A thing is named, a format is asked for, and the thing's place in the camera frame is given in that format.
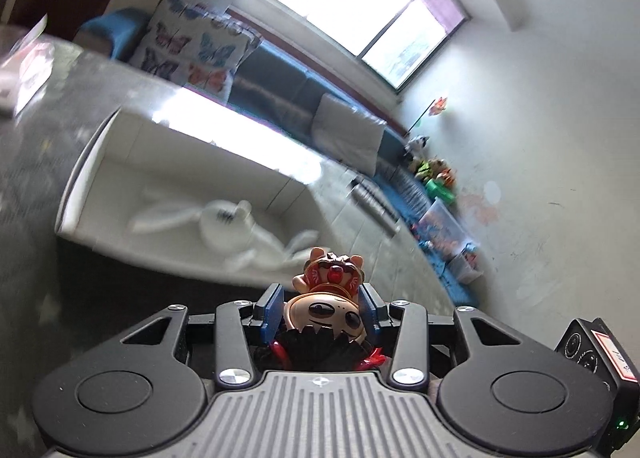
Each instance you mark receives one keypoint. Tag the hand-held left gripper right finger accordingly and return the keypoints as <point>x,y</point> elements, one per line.
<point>372,310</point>

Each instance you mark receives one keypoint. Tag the green plastic bin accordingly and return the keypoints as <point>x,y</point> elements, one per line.
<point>441,190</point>

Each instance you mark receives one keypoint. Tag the colourful pinwheel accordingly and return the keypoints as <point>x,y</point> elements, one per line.
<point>434,108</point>

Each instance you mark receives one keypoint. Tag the white tissue pack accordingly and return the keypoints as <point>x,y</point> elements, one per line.
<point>22,68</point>

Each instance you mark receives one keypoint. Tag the butterfly print pillow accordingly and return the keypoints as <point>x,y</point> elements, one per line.
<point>185,38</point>

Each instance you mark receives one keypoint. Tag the grey cushion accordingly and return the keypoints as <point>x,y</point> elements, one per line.
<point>347,133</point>

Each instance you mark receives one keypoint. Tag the stuffed toys on sofa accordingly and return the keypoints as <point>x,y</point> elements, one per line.
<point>429,169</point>

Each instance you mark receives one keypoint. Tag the quilted grey desktop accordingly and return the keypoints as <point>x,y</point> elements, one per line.
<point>45,148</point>

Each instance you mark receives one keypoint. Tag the clear plastic toy bin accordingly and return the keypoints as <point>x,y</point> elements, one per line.
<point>445,230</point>

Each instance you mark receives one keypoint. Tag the grey remote control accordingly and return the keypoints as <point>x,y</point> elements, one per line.
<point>377,215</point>

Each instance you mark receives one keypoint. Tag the black and white cow plush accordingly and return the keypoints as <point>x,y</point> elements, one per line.
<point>417,145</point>

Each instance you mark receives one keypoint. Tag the grey cardboard box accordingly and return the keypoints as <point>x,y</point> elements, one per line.
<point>130,158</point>

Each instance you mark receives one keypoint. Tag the white rabbit toy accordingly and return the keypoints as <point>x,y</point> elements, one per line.
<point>222,225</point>

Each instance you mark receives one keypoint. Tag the red and black cartoon figurine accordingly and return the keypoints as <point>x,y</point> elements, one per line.
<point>325,313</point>

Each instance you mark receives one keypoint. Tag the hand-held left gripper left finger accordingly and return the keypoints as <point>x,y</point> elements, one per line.
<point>269,313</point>

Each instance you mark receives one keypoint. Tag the blue sofa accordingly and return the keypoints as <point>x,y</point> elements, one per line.
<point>280,83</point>

